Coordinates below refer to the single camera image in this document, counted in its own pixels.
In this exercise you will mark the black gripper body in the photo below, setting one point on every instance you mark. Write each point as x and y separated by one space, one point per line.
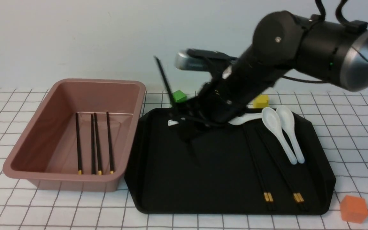
193 106

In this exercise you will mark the yellow cube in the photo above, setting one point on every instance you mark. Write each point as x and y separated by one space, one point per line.
261 101

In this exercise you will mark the black chopstick far left bin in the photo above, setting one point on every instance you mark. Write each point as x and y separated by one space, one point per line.
78 145

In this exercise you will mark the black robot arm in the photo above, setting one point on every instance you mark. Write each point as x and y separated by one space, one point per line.
335 53

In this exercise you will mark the black plastic tray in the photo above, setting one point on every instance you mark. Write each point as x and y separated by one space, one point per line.
214 173

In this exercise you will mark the black chopstick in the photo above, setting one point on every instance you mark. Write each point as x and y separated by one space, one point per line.
98 148
166 83
93 151
110 147

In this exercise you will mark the black chopstick tray right outer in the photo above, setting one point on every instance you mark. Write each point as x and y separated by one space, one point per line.
284 166

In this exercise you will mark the white ceramic spoon under arm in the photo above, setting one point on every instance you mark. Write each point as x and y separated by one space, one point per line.
244 118

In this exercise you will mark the white grid tablecloth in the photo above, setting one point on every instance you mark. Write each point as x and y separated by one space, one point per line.
340 120

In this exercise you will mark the green cube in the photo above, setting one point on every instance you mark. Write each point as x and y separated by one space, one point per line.
179 96

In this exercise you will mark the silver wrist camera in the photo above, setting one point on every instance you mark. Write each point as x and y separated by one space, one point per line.
200 60

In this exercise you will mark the white ceramic spoon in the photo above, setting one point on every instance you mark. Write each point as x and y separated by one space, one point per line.
272 122
287 120

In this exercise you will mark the white ceramic spoon right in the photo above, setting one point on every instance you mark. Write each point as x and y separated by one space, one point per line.
287 120

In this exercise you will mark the orange cube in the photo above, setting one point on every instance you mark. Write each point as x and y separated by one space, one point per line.
353 209

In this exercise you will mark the black chopstick tray left outer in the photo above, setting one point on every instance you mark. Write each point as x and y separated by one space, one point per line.
257 169

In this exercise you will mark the pink plastic bin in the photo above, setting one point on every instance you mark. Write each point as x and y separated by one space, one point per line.
46 152

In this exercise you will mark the black chopstick tray right inner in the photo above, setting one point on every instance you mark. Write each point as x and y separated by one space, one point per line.
296 195

